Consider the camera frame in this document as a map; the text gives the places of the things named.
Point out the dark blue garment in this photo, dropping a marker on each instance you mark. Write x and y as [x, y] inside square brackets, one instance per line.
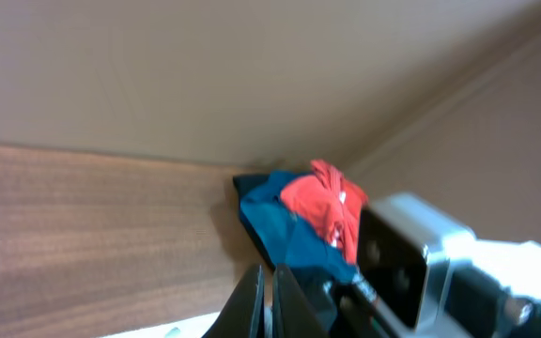
[282, 236]

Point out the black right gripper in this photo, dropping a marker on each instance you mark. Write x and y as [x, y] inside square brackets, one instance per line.
[475, 307]

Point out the white t-shirt with black print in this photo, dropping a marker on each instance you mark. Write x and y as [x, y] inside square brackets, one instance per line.
[194, 327]

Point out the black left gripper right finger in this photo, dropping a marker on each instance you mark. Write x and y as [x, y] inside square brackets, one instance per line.
[292, 316]

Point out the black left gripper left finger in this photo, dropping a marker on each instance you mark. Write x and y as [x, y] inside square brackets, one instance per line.
[243, 314]

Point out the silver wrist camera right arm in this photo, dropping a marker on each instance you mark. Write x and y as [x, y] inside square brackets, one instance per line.
[408, 251]

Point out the red garment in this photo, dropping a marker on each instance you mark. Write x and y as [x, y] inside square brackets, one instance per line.
[330, 203]

